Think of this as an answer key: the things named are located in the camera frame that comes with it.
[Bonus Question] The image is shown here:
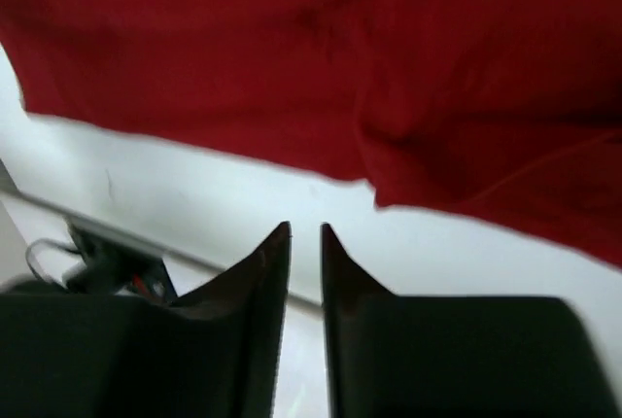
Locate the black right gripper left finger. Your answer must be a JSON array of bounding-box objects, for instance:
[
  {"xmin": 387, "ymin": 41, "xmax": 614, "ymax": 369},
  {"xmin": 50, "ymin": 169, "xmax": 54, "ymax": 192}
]
[{"xmin": 1, "ymin": 222, "xmax": 291, "ymax": 417}]

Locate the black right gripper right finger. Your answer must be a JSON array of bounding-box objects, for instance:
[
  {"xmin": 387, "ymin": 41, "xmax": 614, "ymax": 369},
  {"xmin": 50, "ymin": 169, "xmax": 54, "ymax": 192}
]
[{"xmin": 321, "ymin": 225, "xmax": 615, "ymax": 417}]

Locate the dark red t shirt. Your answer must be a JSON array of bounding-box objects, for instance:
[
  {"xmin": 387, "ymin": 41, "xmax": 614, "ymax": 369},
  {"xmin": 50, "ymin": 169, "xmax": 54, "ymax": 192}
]
[{"xmin": 1, "ymin": 0, "xmax": 621, "ymax": 265}]

